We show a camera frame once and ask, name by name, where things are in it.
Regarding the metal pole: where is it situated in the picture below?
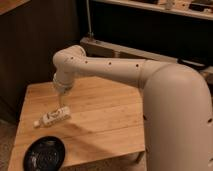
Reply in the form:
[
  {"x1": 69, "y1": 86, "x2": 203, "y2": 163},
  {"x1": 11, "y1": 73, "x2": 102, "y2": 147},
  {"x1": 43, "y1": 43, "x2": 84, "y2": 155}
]
[{"x1": 86, "y1": 0, "x2": 94, "y2": 40}]

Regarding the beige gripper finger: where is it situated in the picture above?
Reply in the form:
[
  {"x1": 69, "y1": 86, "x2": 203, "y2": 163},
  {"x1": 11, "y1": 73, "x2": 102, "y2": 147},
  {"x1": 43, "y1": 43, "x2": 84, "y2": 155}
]
[{"x1": 58, "y1": 95, "x2": 64, "y2": 108}]

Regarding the wooden shelf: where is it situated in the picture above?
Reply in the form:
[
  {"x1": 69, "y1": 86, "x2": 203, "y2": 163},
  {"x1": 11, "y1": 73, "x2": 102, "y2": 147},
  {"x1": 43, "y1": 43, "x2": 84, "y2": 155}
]
[{"x1": 94, "y1": 0, "x2": 213, "y2": 21}]

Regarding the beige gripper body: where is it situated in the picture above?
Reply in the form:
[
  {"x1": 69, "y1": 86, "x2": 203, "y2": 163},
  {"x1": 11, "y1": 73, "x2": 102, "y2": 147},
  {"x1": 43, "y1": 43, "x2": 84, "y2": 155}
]
[{"x1": 53, "y1": 79, "x2": 73, "y2": 95}]

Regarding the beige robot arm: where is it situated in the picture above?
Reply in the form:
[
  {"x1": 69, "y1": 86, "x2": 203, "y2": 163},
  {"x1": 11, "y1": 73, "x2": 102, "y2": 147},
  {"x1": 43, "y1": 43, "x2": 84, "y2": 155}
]
[{"x1": 53, "y1": 45, "x2": 213, "y2": 171}]

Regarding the black ceramic bowl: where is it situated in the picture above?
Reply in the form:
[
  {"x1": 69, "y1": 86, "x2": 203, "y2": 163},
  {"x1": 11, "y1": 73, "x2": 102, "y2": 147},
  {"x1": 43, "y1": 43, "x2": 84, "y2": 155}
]
[{"x1": 23, "y1": 136, "x2": 65, "y2": 171}]

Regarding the clear plastic bottle white cap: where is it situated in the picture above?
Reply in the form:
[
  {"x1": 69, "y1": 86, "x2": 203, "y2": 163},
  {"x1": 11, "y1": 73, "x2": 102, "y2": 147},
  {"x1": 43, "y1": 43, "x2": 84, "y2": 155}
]
[{"x1": 33, "y1": 106, "x2": 71, "y2": 128}]

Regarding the long beige case black handle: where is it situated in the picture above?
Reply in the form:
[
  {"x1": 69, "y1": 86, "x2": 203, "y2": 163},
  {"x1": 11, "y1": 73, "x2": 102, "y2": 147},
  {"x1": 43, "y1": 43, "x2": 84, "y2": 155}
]
[{"x1": 79, "y1": 36, "x2": 213, "y2": 84}]

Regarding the wooden table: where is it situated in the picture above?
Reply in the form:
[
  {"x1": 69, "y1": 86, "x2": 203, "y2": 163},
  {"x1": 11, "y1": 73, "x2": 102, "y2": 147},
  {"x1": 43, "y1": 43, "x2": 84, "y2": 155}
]
[{"x1": 8, "y1": 77, "x2": 144, "y2": 171}]

